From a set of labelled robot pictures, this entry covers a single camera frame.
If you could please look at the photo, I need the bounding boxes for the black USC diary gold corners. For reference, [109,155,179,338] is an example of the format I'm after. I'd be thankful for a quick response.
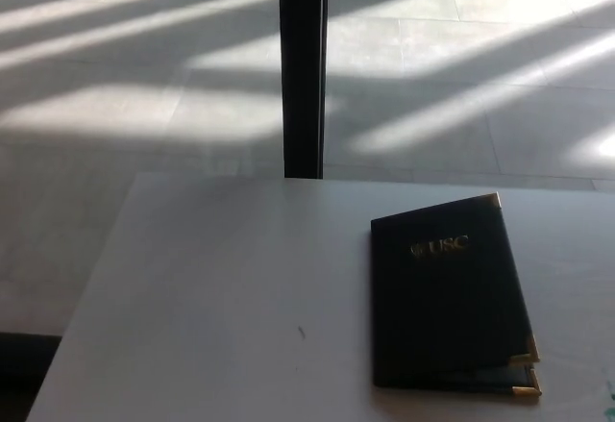
[370,191,543,398]

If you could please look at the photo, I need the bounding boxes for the black vertical pillar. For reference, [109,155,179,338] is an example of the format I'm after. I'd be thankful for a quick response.
[278,0,330,181]

